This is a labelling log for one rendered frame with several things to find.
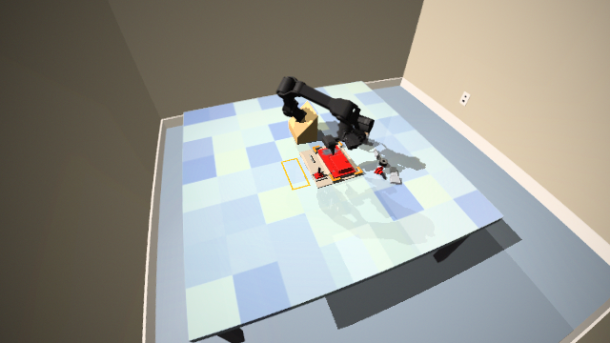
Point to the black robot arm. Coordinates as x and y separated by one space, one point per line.
289 88

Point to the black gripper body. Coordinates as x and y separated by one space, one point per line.
330 142

